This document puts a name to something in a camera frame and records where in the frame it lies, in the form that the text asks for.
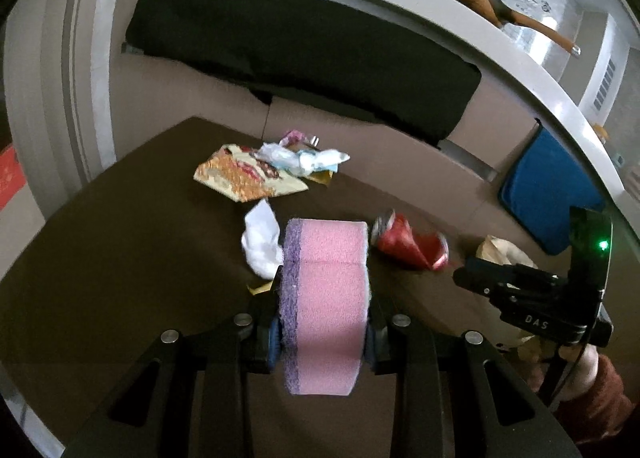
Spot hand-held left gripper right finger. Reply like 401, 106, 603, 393
362, 295, 583, 458

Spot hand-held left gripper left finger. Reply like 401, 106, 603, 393
62, 283, 282, 458

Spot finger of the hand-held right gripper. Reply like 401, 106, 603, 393
452, 268, 506, 299
465, 258, 571, 289

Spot pink purple sponge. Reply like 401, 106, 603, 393
277, 218, 372, 396

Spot red paper cup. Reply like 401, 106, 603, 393
371, 210, 450, 271

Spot person's right forearm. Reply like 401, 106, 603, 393
552, 353, 636, 446

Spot person's right hand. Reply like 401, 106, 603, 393
557, 343, 601, 394

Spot yellow paper scrap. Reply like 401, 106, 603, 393
247, 268, 281, 296

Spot blue cloth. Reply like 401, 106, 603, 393
497, 123, 606, 256

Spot white crumpled tissue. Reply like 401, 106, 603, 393
241, 199, 285, 279

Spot gold foil wrapper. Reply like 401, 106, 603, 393
302, 165, 341, 186

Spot yellow patterned packet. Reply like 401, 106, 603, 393
194, 144, 310, 203

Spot small white blue wrapper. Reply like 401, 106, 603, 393
297, 148, 351, 176

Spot small pink wrapper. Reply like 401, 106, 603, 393
280, 129, 321, 149

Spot white vent grille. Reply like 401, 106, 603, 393
591, 58, 617, 114

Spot black cloth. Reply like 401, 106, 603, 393
122, 0, 482, 149

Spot red printed mat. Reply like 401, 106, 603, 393
0, 145, 25, 211

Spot grey door frame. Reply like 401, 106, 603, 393
0, 0, 131, 289

